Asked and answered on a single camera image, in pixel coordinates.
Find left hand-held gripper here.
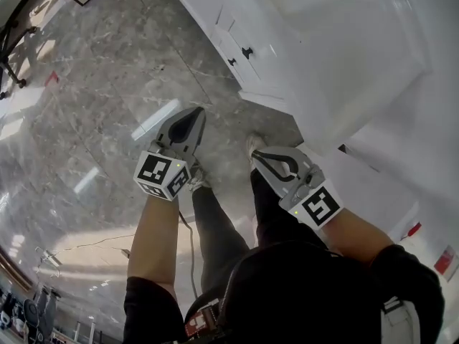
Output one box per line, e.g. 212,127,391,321
133,106,207,203

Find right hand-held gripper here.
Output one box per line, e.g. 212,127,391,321
251,146,346,231

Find white drawer with black knob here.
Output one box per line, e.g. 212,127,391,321
214,25,262,86
228,15,288,90

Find person's right forearm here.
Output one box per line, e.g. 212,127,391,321
320,208,395,267

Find person's left forearm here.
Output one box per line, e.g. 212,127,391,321
126,191,181,295

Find person's right white shoe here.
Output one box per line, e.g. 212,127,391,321
245,132,268,172

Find person's white shoe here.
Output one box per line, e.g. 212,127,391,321
187,161,213,194
245,132,268,172

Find person's right leg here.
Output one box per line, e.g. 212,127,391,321
250,168,328,250

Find person's leg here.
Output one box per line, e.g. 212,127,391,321
250,168,328,250
191,186,251,295

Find person's left white shoe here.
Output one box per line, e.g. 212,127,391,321
187,161,213,194

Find person's left leg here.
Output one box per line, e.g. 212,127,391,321
191,186,251,295

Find person's black shirt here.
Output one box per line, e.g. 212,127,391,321
123,241,446,344

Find white cabinet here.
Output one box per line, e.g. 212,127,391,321
160,0,459,157

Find small red tag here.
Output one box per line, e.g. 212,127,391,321
400,221,422,242

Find black office chair base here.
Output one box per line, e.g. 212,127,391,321
0,18,39,101

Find red and white box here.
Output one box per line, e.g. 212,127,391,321
432,244,459,282

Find black equipment pile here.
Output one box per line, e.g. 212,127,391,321
0,287,60,344

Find grey cable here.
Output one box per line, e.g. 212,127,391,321
178,209,199,299

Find red and black strap buckle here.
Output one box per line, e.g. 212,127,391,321
184,292,224,339

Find white shoulder strap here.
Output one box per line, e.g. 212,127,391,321
379,295,421,344

